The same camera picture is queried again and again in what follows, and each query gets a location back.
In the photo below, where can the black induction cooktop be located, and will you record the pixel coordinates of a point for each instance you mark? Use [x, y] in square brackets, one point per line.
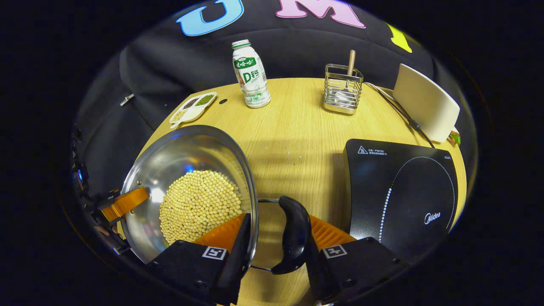
[403, 191]

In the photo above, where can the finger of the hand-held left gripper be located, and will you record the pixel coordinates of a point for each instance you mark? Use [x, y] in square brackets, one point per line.
[127, 202]

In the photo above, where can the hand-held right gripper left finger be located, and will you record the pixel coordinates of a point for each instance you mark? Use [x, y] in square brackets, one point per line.
[238, 255]

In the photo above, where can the white drink bottle green label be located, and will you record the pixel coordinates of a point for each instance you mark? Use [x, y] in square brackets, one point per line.
[250, 76]

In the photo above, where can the white toaster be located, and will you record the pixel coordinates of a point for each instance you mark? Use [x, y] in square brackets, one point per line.
[425, 102]

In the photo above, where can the white divided bean dish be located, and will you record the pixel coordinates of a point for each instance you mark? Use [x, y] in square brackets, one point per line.
[191, 112]

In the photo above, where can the black backdrop cloth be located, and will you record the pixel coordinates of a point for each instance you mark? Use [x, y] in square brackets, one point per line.
[297, 46]

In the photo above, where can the steel pot with soybeans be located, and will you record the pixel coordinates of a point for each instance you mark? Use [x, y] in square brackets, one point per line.
[191, 144]

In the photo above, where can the silver backdrop clip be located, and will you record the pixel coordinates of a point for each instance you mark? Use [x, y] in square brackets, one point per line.
[126, 100]

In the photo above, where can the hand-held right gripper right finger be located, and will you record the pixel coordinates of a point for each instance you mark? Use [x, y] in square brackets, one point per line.
[318, 276]

